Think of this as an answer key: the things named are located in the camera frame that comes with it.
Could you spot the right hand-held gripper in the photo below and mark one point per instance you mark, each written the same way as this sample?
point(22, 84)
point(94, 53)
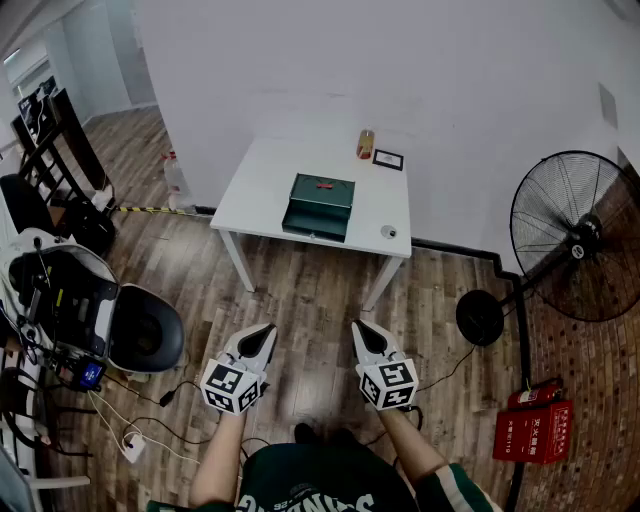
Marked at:
point(390, 382)

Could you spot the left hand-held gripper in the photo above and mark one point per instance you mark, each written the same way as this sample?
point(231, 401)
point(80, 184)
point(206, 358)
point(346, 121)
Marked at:
point(222, 380)

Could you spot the dark green box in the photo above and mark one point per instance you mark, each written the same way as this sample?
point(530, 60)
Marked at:
point(315, 225)

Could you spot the person's right forearm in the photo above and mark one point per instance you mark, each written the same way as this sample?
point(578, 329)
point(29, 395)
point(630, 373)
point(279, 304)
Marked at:
point(412, 445)

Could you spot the person's left forearm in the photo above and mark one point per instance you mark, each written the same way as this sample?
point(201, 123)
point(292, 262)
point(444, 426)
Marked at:
point(217, 460)

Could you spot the green metal box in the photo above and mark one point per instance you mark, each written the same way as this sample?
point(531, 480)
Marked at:
point(320, 196)

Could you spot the person's black shoe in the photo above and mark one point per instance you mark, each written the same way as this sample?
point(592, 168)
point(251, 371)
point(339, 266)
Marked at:
point(304, 433)
point(345, 436)

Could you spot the small round grey object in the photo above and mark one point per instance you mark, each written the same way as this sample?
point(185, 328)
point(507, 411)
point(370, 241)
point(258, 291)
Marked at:
point(389, 231)

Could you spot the person's green shirt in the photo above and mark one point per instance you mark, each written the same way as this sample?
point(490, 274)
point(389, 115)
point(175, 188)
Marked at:
point(320, 480)

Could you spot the white table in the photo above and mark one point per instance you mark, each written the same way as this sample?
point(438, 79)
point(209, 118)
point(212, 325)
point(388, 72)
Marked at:
point(260, 190)

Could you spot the device with blue screen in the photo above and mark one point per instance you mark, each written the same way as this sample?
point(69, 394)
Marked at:
point(92, 375)

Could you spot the yellow black striped floor strip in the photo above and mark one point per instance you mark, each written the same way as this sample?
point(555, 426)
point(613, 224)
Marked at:
point(150, 210)

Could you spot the red fire extinguisher box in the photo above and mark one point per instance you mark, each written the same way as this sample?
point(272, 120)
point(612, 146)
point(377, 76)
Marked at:
point(532, 435)

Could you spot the black bag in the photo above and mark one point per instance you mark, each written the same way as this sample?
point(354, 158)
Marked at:
point(90, 227)

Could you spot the amber drink bottle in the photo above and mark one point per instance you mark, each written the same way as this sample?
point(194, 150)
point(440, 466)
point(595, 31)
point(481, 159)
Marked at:
point(365, 145)

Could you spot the black floor fan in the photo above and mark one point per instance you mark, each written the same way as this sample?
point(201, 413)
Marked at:
point(575, 240)

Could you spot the black metal rack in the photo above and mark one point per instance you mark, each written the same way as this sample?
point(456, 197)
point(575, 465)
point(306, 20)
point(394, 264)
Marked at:
point(20, 415)

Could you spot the dark wooden railing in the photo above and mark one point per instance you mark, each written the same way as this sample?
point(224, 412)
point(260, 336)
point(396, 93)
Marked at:
point(80, 145)

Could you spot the black office chair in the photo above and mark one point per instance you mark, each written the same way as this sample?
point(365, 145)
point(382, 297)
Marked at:
point(25, 205)

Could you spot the black picture frame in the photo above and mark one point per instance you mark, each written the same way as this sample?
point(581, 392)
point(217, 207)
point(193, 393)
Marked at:
point(388, 159)

